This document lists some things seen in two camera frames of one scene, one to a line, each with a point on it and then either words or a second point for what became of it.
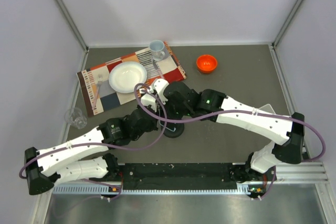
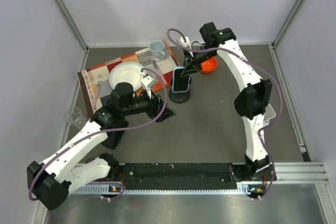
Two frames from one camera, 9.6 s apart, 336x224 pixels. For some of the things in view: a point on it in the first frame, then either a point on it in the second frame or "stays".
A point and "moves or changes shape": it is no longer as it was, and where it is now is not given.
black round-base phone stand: x=172 y=130 moves or changes shape
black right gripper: x=167 y=108 to x=192 y=68
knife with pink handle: x=158 y=70 stays
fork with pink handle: x=100 y=80 stays
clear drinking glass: x=73 y=116 stays
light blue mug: x=156 y=47 stays
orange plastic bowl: x=206 y=63 stays
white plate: x=123 y=76 stays
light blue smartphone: x=168 y=125 to x=180 y=84
